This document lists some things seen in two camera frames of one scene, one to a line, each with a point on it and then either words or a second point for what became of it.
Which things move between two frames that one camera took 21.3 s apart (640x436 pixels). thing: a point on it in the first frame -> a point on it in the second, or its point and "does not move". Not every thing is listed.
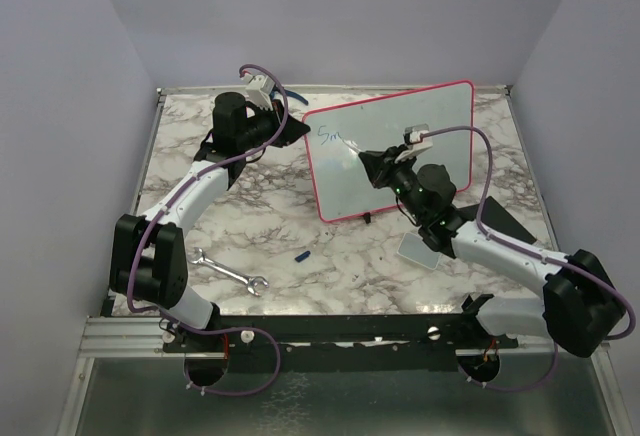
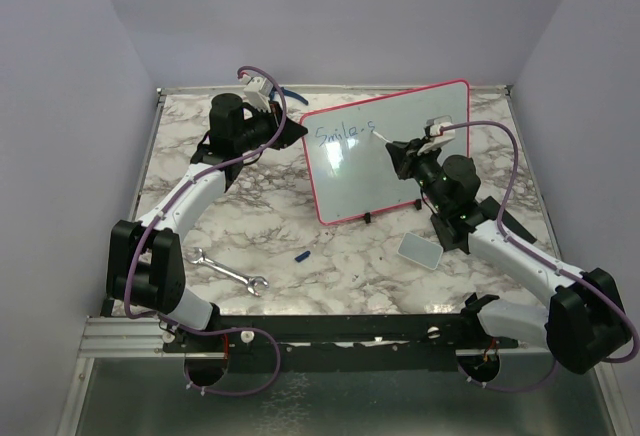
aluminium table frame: [144, 336] does not move
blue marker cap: [302, 256] does not move
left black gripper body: [264, 126] does not move
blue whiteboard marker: [351, 145] -> [380, 136]
